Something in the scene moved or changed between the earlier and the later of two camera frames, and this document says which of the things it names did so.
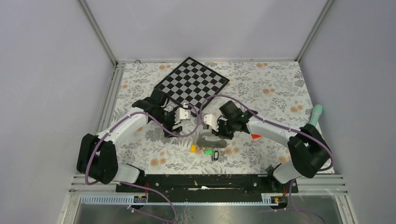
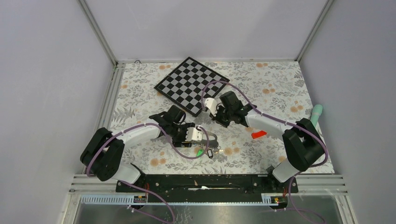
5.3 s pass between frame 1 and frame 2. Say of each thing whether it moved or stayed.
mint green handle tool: stayed
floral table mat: stayed
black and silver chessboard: stayed
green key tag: moved
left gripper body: moved
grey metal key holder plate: moved
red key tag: stayed
